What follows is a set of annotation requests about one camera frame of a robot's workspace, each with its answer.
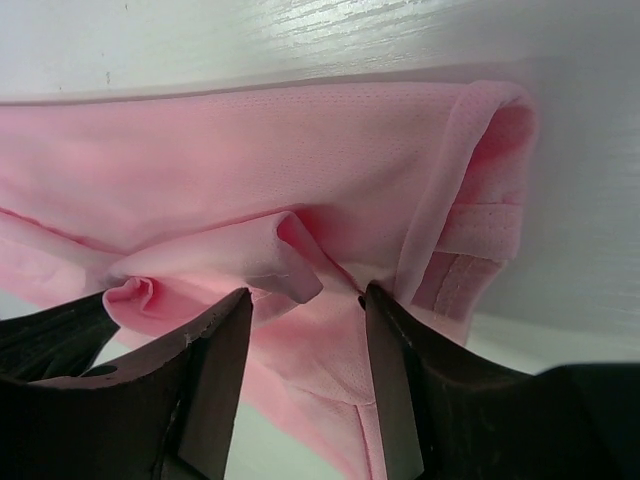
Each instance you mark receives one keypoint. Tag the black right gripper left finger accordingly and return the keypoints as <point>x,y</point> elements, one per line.
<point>163,411</point>

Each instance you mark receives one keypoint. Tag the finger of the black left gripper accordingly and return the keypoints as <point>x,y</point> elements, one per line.
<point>61,341</point>

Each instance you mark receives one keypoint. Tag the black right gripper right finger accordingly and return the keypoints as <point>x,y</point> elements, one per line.
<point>447,413</point>

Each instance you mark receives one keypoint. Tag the pink t shirt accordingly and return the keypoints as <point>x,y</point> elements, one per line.
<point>304,195</point>

